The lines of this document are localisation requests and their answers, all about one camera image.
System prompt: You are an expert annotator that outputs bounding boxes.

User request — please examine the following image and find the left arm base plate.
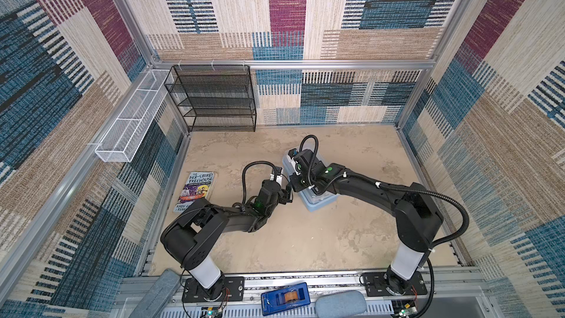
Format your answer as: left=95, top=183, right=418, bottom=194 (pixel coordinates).
left=182, top=275, right=245, bottom=303

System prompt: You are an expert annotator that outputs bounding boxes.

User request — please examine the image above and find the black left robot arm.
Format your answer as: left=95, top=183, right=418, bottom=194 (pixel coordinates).
left=160, top=180, right=294, bottom=302

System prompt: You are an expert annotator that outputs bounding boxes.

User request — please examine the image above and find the black wire mesh shelf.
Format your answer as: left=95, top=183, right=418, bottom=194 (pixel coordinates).
left=164, top=65, right=257, bottom=132

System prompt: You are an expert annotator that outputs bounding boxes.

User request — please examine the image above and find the blue plastic tool box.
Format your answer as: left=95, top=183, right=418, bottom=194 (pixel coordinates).
left=282, top=155, right=338, bottom=212

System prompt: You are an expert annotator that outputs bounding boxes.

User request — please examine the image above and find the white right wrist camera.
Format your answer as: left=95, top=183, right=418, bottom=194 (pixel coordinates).
left=288, top=148, right=305, bottom=174

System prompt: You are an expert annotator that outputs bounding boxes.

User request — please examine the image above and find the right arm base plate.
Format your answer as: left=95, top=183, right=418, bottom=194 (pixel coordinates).
left=360, top=271, right=428, bottom=297

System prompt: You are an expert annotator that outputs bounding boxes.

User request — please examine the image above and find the colourful paperback book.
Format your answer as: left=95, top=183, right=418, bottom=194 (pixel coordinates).
left=173, top=172, right=215, bottom=213

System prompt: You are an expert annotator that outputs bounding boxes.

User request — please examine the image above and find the white wire mesh basket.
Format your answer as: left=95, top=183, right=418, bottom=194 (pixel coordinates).
left=95, top=69, right=169, bottom=163

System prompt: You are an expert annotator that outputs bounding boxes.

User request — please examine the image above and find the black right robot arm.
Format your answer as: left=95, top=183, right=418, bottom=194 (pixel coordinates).
left=290, top=163, right=470, bottom=295

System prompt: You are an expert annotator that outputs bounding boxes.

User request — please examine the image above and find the blue tape dispenser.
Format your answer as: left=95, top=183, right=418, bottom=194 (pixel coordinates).
left=260, top=283, right=311, bottom=317

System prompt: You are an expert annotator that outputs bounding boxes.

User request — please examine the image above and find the grey foam pad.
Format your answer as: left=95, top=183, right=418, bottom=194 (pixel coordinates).
left=315, top=291, right=367, bottom=318

